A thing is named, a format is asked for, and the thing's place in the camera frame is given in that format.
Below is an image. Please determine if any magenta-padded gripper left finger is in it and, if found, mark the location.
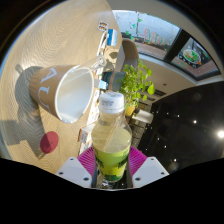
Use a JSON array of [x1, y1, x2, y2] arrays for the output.
[[54, 145, 99, 188]]

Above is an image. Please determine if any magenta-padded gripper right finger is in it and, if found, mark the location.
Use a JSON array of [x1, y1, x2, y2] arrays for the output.
[[125, 145, 170, 188]]

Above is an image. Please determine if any clear green-labelled drink bottle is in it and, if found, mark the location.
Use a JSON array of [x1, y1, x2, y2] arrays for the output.
[[91, 91, 133, 183]]

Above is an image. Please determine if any flat round red coaster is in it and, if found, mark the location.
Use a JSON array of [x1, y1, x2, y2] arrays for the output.
[[39, 130, 60, 155]]

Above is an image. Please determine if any long white cardboard box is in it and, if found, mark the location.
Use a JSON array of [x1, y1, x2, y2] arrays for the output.
[[78, 123, 94, 144]]

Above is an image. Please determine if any group of ceiling lights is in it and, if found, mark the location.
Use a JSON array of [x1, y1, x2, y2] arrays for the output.
[[146, 113, 224, 168]]

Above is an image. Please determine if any brown paper cup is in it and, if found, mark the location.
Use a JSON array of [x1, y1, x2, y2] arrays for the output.
[[28, 64, 96, 125]]

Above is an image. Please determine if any green potted plant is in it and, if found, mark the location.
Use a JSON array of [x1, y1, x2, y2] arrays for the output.
[[118, 59, 156, 118]]

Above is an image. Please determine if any light blue tissue pack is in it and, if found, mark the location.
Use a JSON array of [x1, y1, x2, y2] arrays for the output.
[[98, 79, 109, 90]]

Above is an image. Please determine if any grey curved sofa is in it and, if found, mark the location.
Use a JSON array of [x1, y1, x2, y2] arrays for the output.
[[114, 38, 139, 93]]

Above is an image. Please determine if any round food window poster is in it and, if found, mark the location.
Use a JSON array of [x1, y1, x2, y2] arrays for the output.
[[181, 49, 203, 66]]

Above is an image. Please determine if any small blue white box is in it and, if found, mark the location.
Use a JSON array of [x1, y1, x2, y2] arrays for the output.
[[107, 28, 118, 47]]

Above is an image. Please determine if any small blister pack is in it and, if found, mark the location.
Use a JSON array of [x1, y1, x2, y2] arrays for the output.
[[98, 20, 109, 32]]

